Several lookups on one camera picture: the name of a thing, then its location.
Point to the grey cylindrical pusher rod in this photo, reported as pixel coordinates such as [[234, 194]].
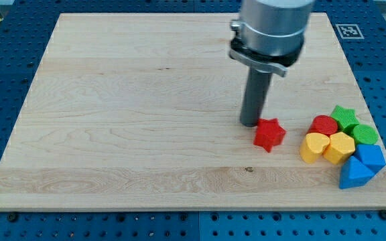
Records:
[[254, 97]]

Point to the wooden board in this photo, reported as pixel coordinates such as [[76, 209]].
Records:
[[140, 112]]

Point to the red star block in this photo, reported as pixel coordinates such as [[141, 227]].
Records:
[[269, 133]]

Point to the yellow heart block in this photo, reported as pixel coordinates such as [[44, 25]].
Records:
[[313, 146]]

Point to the green star block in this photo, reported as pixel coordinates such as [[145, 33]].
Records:
[[345, 118]]

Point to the yellow hexagon block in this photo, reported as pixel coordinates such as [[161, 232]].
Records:
[[341, 147]]

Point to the red cylinder block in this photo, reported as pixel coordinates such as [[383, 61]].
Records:
[[323, 124]]

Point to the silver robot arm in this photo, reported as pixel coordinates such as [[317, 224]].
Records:
[[269, 36]]

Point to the blue cube block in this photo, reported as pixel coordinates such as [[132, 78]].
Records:
[[371, 156]]

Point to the green cylinder block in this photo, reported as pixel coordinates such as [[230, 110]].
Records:
[[364, 134]]

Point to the blue triangle block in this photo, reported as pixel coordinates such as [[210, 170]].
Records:
[[354, 174]]

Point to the white fiducial marker tag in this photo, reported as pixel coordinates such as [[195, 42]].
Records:
[[349, 31]]

